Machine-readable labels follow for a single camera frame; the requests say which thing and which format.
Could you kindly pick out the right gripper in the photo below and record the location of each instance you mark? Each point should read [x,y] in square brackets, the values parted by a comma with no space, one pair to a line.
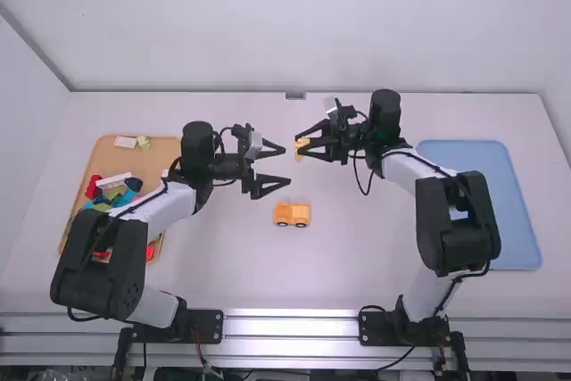
[345,140]

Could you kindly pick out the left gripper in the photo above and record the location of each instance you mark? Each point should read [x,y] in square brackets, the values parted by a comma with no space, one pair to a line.
[247,176]

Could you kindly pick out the yellow toy brick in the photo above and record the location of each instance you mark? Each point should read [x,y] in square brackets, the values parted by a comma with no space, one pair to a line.
[301,144]

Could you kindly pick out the yellow toy car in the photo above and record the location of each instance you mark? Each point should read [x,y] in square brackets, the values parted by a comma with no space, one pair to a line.
[292,213]

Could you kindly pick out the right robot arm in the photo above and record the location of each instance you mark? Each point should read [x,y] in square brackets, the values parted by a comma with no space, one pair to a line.
[455,220]

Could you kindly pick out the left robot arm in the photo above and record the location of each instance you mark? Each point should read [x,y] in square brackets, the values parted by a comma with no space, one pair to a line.
[102,260]

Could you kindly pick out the green toy brick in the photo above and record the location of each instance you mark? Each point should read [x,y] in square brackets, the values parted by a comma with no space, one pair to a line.
[143,142]

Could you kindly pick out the blue toy brick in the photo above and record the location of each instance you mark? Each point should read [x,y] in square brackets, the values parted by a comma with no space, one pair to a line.
[134,185]

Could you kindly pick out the red toy brick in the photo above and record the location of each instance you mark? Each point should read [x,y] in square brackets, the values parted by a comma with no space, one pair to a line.
[100,254]
[93,185]
[151,251]

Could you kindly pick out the long white toy brick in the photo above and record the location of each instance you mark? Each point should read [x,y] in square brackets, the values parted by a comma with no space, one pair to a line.
[113,180]

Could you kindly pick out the silver rails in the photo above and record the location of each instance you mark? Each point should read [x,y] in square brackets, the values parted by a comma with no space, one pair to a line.
[290,323]

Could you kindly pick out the tan tray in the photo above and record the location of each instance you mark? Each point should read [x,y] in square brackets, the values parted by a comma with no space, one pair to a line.
[107,160]

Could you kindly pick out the pile of toy bricks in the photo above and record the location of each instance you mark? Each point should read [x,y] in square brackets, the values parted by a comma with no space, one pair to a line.
[105,203]

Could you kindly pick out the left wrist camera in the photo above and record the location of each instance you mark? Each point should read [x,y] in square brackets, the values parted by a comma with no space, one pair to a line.
[255,146]

